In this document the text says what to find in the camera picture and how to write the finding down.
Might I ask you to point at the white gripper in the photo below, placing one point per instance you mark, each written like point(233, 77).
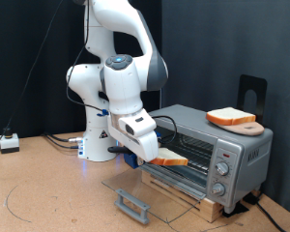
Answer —
point(135, 129)

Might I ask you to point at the white bread slice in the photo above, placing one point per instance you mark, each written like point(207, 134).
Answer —
point(230, 116)
point(172, 158)

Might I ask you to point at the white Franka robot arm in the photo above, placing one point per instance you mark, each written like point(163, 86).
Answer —
point(96, 141)

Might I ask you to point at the silver oven knob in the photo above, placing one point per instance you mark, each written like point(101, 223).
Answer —
point(222, 168)
point(218, 189)

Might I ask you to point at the silver toaster oven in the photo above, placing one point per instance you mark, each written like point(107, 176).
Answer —
point(257, 167)

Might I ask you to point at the slotted wooden block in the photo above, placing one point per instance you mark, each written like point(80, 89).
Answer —
point(214, 211)

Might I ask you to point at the small wooden serving board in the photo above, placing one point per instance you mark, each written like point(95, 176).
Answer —
point(248, 129)

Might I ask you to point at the white emergency stop box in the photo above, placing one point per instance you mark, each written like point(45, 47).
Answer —
point(9, 141)

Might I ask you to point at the black metal bracket with hole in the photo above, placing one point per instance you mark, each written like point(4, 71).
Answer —
point(261, 87)

